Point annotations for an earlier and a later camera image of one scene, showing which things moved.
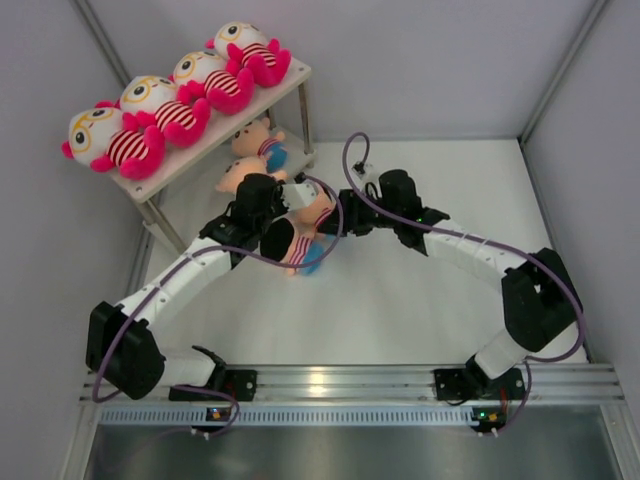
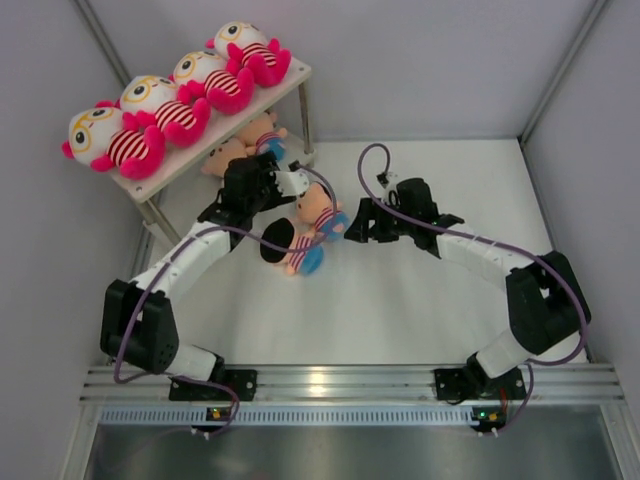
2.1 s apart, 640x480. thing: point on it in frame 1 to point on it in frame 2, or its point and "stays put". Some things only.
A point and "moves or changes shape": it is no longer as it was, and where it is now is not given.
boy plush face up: x=238 y=169 moves or changes shape
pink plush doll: x=101 y=136 stays put
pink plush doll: x=147 y=100 stays put
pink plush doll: x=198 y=73 stays put
